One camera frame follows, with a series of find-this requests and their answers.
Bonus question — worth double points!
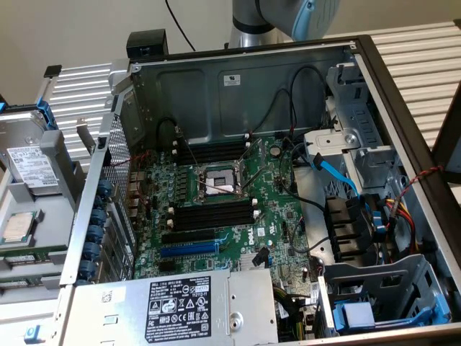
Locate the silver CPU socket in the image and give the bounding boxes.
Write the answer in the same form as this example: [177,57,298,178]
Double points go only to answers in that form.
[192,164,251,201]

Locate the silver socket locking lever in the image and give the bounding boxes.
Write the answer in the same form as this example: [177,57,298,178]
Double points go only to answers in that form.
[179,131,201,169]
[241,158,269,191]

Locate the silver socket cover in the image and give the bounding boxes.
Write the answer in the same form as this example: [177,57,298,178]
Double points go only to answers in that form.
[237,138,269,172]

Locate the green motherboard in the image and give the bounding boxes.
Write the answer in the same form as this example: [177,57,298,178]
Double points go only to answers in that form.
[131,133,323,300]

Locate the long black expansion slot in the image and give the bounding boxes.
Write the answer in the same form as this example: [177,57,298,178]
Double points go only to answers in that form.
[161,229,217,246]

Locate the open grey PC case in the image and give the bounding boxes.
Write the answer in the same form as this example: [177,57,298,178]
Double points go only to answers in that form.
[53,34,461,346]

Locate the blue expansion slot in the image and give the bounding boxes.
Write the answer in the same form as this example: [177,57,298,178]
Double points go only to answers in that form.
[160,241,220,259]

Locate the silver chipset heatsink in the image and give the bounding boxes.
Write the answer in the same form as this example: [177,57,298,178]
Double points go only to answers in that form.
[237,252,271,272]

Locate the black plastic fan shroud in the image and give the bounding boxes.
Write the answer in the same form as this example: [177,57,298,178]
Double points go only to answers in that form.
[323,194,374,263]

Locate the dark blue slot clip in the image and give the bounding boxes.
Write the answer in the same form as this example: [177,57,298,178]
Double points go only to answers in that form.
[87,225,105,244]
[96,179,115,201]
[89,207,108,228]
[84,241,103,261]
[79,259,98,279]

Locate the silver disk bay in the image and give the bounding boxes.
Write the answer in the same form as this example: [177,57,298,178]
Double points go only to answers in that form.
[302,63,408,188]

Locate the black box device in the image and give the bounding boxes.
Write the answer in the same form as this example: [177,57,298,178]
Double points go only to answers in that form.
[125,30,169,61]

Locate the grey disk cage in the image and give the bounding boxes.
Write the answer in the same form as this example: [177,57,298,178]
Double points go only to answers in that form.
[316,254,453,338]

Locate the grey parts rack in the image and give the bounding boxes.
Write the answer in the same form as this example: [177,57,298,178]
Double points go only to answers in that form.
[0,129,89,314]

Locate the blue disk carrier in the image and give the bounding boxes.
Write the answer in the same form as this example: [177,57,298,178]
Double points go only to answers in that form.
[333,293,451,334]
[0,97,58,131]

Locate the silver power supply unit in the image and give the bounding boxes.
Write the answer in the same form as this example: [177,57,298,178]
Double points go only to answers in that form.
[70,268,280,346]

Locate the silver hard disk white label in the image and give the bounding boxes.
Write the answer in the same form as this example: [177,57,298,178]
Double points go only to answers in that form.
[0,110,61,198]

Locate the silver CPU chip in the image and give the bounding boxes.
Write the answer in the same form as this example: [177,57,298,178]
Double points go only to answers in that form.
[1,211,37,246]

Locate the dark upright panel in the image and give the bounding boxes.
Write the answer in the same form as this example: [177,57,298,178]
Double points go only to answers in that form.
[431,81,461,185]

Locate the blue square case latch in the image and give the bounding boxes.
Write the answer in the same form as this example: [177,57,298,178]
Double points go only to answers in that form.
[23,324,42,344]

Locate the thin black wire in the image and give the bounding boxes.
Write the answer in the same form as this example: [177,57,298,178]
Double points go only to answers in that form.
[251,89,298,135]
[289,66,329,143]

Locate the short black wire loop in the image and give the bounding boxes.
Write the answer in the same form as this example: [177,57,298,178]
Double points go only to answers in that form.
[156,117,181,145]

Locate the thick black wire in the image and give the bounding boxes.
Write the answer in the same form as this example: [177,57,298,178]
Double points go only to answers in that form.
[278,136,327,214]

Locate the black angled wire plug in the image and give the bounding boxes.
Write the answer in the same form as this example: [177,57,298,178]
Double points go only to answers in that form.
[253,247,270,268]

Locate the red black twisted wire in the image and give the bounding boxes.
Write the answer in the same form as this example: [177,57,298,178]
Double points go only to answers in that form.
[387,164,446,231]
[107,149,152,169]

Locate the blue flat data wire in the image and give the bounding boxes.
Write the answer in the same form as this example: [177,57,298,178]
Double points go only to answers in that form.
[312,153,383,237]

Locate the grey wire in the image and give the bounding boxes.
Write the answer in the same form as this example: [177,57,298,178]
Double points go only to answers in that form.
[290,223,333,254]

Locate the black yellow wire bundle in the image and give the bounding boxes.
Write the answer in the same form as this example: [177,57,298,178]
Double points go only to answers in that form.
[272,284,318,342]

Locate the silver metal bracket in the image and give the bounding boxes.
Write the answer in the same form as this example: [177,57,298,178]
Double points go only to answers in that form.
[76,117,97,156]

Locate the black hanging cable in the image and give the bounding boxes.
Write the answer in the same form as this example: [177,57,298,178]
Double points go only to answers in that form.
[165,0,197,50]

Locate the yellow red power wire bundle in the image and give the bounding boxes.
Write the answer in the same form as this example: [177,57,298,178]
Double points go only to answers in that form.
[383,197,422,255]

